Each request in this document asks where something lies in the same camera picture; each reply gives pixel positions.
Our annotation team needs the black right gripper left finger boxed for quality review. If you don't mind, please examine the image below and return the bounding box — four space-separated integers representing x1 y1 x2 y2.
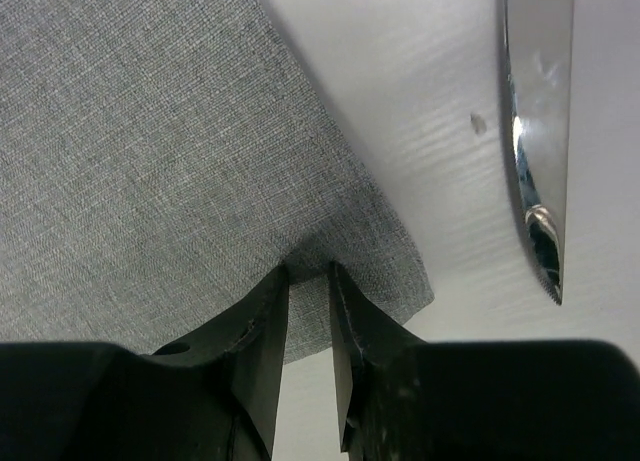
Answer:
1 266 289 460

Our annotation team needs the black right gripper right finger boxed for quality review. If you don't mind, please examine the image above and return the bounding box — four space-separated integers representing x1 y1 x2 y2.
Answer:
328 263 639 460

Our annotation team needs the grey cloth napkin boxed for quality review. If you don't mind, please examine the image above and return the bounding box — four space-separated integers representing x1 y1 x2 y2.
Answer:
1 0 434 361

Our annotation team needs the black handled knife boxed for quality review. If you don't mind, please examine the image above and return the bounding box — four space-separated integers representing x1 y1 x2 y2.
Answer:
498 0 574 304

